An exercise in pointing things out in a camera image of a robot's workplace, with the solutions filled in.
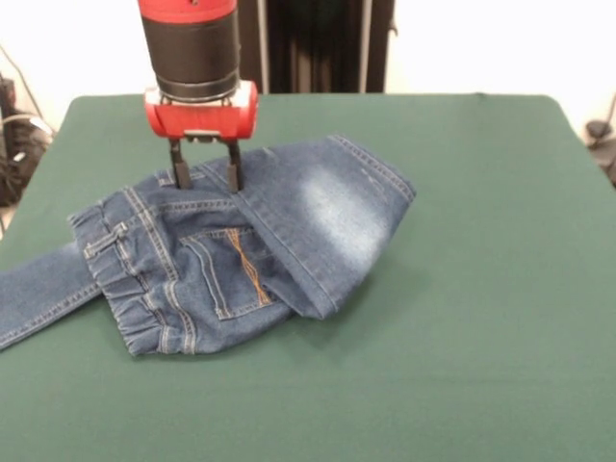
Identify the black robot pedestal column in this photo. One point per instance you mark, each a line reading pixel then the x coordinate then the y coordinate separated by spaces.
pixel 313 48

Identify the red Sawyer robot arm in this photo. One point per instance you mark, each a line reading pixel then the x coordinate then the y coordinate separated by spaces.
pixel 192 53

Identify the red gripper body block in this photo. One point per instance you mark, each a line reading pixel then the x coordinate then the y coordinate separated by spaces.
pixel 202 120

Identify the black power adapter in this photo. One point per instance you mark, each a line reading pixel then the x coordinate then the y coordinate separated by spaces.
pixel 597 129

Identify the dark green table cloth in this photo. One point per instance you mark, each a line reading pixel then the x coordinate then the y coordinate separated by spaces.
pixel 433 337

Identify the blue denim jeans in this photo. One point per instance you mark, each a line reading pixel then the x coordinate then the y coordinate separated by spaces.
pixel 216 260

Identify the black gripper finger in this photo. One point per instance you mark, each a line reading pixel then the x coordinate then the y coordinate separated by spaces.
pixel 234 166
pixel 179 163

